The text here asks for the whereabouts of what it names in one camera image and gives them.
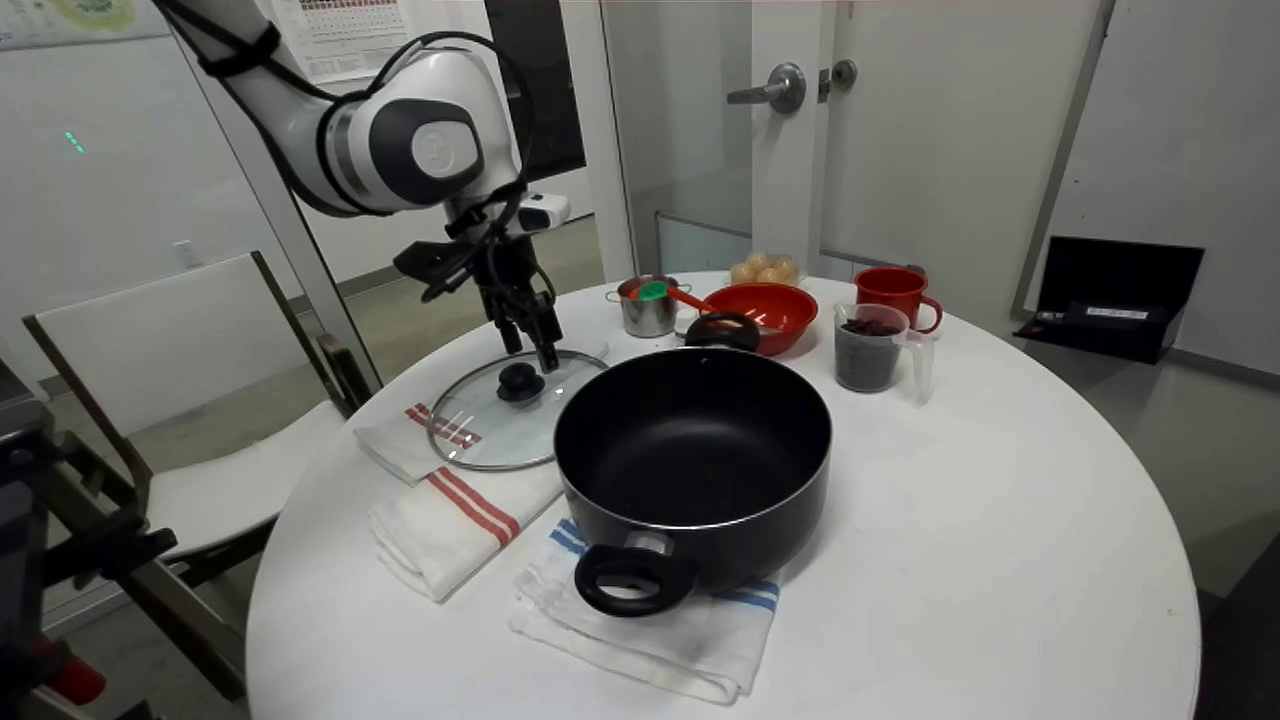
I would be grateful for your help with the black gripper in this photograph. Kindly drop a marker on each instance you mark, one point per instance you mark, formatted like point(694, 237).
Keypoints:
point(484, 261)

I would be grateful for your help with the glass lid with black knob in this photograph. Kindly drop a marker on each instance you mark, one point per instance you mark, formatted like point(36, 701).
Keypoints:
point(480, 425)

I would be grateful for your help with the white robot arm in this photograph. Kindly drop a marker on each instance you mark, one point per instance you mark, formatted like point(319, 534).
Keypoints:
point(400, 134)

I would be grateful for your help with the white tea towel red stripes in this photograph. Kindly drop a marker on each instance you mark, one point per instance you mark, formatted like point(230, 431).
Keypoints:
point(394, 438)
point(442, 539)

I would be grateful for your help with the white tea towel blue stripes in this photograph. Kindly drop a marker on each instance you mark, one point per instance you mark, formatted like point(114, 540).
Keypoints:
point(667, 641)

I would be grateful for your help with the small steel cup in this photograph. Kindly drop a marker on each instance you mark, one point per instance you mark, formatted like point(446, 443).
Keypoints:
point(647, 315)

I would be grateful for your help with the black ladle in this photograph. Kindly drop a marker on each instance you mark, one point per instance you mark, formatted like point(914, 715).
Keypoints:
point(722, 330)

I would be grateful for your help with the black cooking pot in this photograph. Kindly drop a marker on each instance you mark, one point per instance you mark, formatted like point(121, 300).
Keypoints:
point(694, 452)

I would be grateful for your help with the pale yellow round items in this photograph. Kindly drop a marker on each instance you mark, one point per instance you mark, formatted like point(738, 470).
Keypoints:
point(765, 268)

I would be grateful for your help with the red bowl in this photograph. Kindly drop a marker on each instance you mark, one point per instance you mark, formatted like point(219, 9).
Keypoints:
point(780, 315)

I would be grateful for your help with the white door with dark window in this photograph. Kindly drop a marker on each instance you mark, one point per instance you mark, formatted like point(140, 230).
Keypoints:
point(548, 83)

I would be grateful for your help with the clear measuring cup dark contents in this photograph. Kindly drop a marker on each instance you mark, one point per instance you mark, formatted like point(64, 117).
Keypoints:
point(866, 358)

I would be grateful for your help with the white folding chair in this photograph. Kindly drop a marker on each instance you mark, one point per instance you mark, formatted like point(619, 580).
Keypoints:
point(172, 341)

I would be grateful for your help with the white paper poster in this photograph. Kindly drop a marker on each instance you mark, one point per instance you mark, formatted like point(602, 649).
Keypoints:
point(349, 25)

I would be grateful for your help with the red mug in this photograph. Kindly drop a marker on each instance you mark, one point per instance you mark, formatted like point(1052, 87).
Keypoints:
point(889, 289)

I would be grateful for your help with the silver door lock knob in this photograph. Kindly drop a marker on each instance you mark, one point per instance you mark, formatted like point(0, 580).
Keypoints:
point(839, 78)

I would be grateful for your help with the black equipment stand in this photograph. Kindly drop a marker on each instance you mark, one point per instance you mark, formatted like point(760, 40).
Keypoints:
point(33, 534)

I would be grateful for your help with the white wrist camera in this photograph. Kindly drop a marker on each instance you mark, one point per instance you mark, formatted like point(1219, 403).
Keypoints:
point(544, 209)

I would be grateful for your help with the glass door with white frame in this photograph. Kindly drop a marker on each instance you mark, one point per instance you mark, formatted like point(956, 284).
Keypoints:
point(933, 145)

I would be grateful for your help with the wall poster with green print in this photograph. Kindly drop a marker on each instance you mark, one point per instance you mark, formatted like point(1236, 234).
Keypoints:
point(80, 17)

